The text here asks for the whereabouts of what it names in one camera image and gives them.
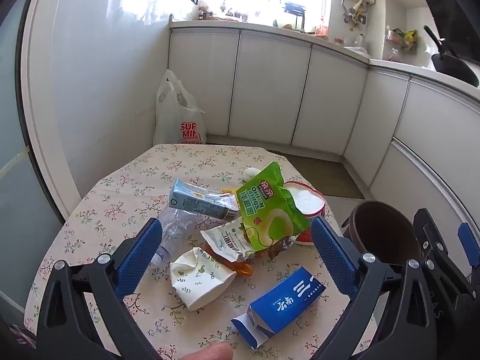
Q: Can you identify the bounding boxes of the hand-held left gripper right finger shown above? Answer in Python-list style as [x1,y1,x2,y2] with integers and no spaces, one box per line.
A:
[310,215,447,360]

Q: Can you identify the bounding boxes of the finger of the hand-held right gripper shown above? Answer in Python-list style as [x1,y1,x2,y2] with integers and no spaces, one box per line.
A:
[412,208,480,360]
[457,222,480,272]

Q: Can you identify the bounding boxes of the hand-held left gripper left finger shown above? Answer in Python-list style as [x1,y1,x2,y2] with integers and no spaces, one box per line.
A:
[35,217,166,360]

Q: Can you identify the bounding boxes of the clear crushed plastic bottle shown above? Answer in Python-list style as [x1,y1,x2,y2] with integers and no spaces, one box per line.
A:
[150,207,211,269]

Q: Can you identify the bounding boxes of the brown plastic trash bin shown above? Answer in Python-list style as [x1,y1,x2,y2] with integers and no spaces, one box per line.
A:
[340,200,424,267]

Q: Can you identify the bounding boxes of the red instant noodle bowl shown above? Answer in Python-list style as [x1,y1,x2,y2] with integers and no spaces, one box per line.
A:
[283,181,326,246]

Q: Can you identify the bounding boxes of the white snack wrapper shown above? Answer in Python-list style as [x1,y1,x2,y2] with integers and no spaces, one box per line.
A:
[200,222,256,263]

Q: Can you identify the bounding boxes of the person's left hand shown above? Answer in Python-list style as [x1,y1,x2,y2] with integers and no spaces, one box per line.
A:
[184,341,234,360]

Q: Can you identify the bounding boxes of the blue milk carton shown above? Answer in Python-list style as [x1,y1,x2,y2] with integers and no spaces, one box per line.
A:
[230,266,327,349]

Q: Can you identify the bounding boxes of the crumpled printed paper cup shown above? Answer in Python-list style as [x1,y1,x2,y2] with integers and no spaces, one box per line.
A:
[169,247,238,312]

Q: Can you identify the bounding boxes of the floral tablecloth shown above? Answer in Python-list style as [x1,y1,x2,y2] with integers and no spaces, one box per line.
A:
[24,143,376,360]

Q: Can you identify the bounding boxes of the grey-blue drink carton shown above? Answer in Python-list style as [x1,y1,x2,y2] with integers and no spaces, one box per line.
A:
[169,178,241,221]

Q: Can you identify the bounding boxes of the olive floor mat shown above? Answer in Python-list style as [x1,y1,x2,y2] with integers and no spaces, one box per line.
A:
[268,150,365,199]

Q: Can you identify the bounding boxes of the green snack packet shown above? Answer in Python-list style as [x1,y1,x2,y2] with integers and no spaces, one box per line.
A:
[235,161,312,253]

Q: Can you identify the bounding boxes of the orange wrapper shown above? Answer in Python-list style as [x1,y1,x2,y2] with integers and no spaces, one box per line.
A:
[202,245,254,277]

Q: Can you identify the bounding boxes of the white plastic shopping bag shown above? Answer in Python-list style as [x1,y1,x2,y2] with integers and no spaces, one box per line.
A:
[153,69,208,146]

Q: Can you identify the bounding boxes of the glass sliding door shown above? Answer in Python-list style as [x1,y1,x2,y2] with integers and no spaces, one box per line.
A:
[0,0,89,327]

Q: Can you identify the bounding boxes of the black wok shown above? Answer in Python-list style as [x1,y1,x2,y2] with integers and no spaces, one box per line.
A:
[423,25,480,87]

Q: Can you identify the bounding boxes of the white kitchen cabinets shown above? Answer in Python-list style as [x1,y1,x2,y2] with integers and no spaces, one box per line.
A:
[169,26,480,278]

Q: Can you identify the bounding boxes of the white kitchen countertop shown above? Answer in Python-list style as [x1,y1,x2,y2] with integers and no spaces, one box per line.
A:
[169,19,480,90]

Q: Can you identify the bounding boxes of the green and yellow packet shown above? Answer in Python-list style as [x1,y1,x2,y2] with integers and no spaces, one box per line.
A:
[402,29,419,54]

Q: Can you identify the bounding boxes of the black metal rack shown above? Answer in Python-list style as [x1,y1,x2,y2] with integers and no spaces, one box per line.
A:
[284,2,306,31]

